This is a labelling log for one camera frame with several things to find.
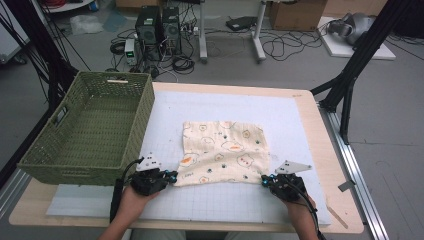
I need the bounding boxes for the aluminium rail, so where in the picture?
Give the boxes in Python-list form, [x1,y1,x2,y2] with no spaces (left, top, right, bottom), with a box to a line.
[319,106,390,240]

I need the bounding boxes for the green woven basket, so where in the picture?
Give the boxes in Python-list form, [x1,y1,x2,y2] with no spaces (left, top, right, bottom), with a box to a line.
[17,70,156,187]

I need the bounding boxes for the person's right hand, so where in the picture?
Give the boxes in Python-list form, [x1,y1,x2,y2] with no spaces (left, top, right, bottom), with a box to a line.
[284,194,318,225]

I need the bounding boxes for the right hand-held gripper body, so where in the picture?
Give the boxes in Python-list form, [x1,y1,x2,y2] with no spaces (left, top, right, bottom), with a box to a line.
[268,160,314,203]

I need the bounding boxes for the black cable coil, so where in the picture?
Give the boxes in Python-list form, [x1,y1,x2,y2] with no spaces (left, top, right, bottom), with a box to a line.
[171,54,196,75]

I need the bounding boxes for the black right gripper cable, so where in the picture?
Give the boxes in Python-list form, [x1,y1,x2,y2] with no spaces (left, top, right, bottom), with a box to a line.
[289,181,328,240]

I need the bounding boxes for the black computer tower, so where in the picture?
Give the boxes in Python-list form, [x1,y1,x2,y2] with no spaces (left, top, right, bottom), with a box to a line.
[162,6,183,56]
[134,5,164,62]

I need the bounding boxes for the person's left hand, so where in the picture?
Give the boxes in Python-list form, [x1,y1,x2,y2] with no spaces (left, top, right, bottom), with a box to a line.
[118,184,161,218]

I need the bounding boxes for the grey helmet-like device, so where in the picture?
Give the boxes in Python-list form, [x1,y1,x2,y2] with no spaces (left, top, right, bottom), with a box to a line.
[328,12,376,46]

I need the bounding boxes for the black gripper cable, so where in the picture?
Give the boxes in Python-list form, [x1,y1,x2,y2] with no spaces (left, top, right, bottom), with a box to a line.
[109,158,145,223]
[289,181,328,240]

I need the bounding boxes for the white desk leg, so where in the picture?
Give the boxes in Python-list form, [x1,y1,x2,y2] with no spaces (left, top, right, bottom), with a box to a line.
[251,0,268,64]
[198,0,209,64]

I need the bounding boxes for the wooden stick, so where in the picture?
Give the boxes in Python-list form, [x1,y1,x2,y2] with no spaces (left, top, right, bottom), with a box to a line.
[326,204,350,230]

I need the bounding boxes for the black metal stand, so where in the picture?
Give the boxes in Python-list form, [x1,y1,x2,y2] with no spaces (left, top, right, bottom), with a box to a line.
[0,0,80,112]
[309,0,414,145]

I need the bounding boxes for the grey metal bracket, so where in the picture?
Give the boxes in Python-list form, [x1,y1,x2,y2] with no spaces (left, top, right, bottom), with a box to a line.
[337,179,357,193]

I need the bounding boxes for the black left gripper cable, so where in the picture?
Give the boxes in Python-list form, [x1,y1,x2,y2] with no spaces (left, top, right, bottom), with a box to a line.
[109,158,145,223]

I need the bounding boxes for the black frame beam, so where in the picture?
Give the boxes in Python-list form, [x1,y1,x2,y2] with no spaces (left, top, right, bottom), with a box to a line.
[0,109,54,188]

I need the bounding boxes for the grey power supply box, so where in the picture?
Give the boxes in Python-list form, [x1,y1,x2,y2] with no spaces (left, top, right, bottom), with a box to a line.
[124,38,139,66]

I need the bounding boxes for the black floor cables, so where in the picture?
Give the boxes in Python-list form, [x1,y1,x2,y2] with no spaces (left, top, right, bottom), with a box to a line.
[259,29,323,62]

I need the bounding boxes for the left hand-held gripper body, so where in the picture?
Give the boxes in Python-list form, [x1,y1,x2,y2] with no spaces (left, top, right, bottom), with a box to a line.
[129,152,172,197]

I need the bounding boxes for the cream printed cloth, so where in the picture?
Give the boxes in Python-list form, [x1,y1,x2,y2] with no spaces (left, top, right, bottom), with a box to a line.
[173,120,271,188]

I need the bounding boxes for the brown cardboard box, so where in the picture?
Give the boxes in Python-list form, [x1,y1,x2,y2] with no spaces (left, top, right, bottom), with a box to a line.
[269,0,328,32]

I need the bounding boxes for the clear plastic bag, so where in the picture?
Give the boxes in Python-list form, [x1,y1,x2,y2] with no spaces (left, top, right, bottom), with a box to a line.
[69,14,105,36]

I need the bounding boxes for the white grid mat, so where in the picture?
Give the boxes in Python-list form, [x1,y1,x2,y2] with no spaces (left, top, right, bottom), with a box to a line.
[45,90,333,226]

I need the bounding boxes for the white floor board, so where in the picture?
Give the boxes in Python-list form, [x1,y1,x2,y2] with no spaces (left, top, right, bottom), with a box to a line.
[318,16,397,61]

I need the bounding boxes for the black flat device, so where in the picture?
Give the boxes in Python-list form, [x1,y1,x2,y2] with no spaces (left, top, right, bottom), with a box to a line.
[225,15,258,32]

